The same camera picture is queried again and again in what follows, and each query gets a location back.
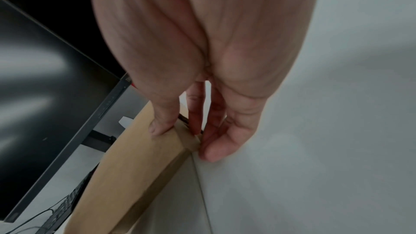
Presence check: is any black monitor stand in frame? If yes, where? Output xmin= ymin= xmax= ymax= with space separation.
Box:
xmin=85 ymin=130 xmax=117 ymax=153

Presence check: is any black cable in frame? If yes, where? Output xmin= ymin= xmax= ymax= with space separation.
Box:
xmin=0 ymin=208 xmax=55 ymax=234

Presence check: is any black computer monitor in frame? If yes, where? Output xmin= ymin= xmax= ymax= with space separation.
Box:
xmin=0 ymin=0 xmax=133 ymax=224

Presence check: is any black keyboard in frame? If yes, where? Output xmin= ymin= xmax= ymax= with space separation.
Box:
xmin=34 ymin=167 xmax=99 ymax=234

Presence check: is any person's right hand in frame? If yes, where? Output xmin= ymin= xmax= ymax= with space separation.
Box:
xmin=90 ymin=0 xmax=321 ymax=163

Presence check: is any brown cardboard box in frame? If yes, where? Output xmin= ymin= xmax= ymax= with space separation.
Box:
xmin=64 ymin=101 xmax=204 ymax=234

